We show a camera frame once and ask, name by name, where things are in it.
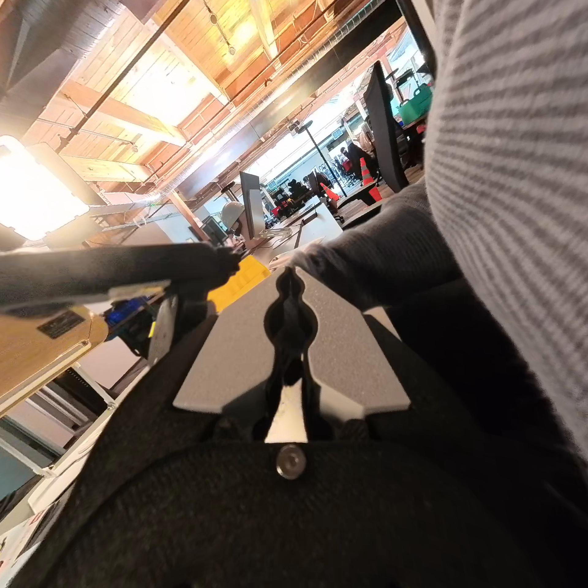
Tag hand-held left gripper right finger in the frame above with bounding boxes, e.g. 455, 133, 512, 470
293, 268, 411, 422

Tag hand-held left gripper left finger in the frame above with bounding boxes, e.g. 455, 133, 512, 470
173, 266, 295, 421

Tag yellow plastic bin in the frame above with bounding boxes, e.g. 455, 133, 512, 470
207, 255, 273, 314

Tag person's right forearm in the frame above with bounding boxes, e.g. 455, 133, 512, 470
287, 181, 465, 315

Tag blue crate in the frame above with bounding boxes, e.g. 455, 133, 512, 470
103, 298, 143, 331

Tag black padded bar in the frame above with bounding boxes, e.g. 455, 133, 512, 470
0, 243, 242, 306

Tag grey back computer monitor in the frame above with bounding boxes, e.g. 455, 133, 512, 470
239, 171, 267, 239

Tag black tripod pole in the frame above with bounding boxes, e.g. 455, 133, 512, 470
296, 120, 343, 198

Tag large black computer monitor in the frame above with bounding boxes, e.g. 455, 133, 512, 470
365, 61, 410, 194

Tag studio light panel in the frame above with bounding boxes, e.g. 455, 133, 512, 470
0, 134, 91, 242

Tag green crate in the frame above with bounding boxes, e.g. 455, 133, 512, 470
397, 85, 433, 124

